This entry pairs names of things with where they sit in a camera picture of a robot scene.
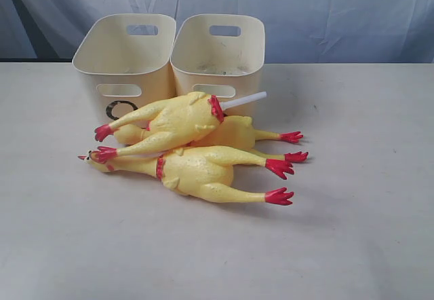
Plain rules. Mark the yellow rubber chicken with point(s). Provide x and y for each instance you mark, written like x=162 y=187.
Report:
x=234 y=133
x=201 y=172

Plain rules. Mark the detached chicken head with tube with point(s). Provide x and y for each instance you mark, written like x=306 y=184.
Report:
x=241 y=106

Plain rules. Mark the yellow rubber chicken front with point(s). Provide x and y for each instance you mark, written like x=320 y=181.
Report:
x=201 y=172

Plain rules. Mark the headless yellow rubber chicken body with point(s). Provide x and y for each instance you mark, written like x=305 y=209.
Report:
x=179 y=116

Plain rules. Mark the cream bin marked X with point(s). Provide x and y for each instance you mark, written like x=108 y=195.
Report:
x=220 y=54

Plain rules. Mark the cream bin marked O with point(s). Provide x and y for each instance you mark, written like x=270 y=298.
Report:
x=124 y=63

